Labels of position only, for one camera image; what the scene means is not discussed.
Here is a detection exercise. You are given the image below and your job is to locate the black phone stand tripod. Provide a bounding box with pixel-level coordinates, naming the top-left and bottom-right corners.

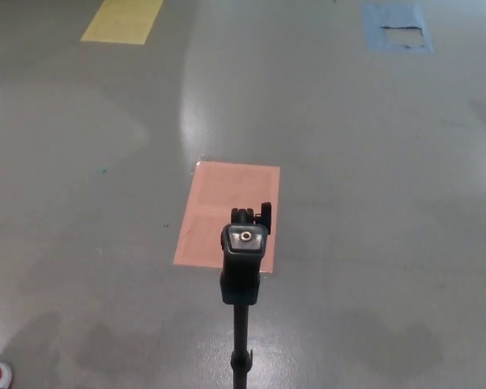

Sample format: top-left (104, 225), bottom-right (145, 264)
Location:
top-left (219, 201), bottom-right (273, 389)

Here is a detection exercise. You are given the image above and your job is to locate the pink floor sheet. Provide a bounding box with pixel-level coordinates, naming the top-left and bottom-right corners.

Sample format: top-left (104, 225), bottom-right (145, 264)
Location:
top-left (173, 160), bottom-right (281, 274)

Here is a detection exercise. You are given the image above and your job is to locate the yellow floor sheet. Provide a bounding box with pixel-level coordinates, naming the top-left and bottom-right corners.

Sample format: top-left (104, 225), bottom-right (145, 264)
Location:
top-left (79, 0), bottom-right (164, 45)

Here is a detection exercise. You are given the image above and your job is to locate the torn blue floor sheet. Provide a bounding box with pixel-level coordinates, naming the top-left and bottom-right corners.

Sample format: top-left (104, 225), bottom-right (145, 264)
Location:
top-left (361, 2), bottom-right (435, 54)

